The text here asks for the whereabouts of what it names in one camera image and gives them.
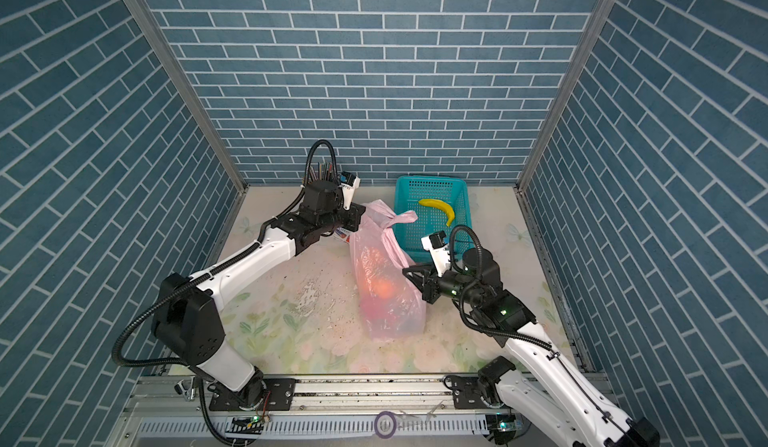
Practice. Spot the yellow banana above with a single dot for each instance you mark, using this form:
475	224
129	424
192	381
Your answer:
442	206

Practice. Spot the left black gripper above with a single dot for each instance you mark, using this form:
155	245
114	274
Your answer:
353	214

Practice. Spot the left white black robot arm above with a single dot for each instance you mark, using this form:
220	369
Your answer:
190	325

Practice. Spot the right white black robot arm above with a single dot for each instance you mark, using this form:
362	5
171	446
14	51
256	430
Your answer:
532	376

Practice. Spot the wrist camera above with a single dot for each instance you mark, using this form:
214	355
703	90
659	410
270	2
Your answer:
349	182
438	248

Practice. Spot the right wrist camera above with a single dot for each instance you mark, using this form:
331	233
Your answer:
438	248

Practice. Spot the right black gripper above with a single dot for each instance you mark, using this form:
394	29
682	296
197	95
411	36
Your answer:
430	287

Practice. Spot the teal plastic basket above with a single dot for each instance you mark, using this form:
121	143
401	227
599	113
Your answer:
409	191

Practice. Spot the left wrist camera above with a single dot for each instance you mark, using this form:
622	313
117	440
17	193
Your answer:
349	182

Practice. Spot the aluminium mounting rail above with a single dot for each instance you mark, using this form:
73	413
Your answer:
310	407

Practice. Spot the pink plastic bag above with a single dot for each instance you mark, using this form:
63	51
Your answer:
391	306

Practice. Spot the white pencil box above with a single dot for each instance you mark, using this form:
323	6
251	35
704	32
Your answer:
342	234

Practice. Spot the purple tape roll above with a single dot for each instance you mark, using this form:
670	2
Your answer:
385	425

